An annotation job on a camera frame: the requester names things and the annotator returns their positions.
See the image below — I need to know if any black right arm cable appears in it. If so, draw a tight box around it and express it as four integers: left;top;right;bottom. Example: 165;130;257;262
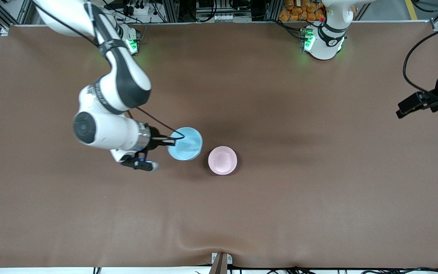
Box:
33;0;186;140

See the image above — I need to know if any white connector strip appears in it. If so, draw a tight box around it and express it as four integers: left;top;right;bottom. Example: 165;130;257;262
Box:
211;13;238;22

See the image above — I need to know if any brown table mat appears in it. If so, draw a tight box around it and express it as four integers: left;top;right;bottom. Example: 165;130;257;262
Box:
0;21;438;269

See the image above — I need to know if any white power strip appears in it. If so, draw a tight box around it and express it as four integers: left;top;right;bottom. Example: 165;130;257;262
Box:
122;0;151;16

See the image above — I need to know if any orange objects pile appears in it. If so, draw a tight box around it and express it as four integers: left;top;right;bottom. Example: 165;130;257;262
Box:
279;0;326;22

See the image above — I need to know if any blue bowl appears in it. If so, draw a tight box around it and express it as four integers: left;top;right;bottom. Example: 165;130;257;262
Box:
167;127;203;161

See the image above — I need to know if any aluminium frame post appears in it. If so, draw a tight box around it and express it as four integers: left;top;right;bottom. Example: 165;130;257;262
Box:
161;0;179;22
265;0;282;21

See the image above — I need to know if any pink bowl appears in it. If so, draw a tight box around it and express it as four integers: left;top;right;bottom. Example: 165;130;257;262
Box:
208;146;238;175

